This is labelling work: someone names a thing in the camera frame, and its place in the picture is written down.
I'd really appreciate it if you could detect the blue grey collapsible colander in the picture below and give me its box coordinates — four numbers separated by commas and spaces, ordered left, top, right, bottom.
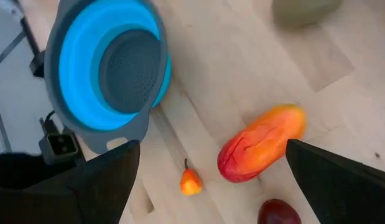
44, 0, 173, 155

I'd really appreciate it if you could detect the small orange pear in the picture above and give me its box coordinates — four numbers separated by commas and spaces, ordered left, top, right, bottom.
179, 158, 203, 197

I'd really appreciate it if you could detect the red orange mango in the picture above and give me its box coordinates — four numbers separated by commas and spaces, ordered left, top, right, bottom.
216, 104, 307, 184

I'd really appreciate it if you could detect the brown kiwi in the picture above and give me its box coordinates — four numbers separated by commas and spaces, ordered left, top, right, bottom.
271, 0, 342, 27

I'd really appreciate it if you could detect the black aluminium table frame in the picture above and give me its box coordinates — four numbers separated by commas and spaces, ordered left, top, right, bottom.
11, 0, 47, 78

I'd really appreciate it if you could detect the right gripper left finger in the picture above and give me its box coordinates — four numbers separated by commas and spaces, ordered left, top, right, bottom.
0, 139, 141, 224

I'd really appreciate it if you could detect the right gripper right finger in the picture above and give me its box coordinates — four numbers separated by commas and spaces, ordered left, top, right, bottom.
285, 139, 385, 224

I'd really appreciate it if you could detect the dark red pomegranate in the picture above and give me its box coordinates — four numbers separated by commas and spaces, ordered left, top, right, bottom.
257, 198, 302, 224

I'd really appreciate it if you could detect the small black camera box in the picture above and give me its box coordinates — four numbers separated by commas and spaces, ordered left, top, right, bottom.
39, 130, 80, 165

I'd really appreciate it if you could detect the black camera cable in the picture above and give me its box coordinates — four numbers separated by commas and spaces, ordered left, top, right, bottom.
39, 110, 56, 134

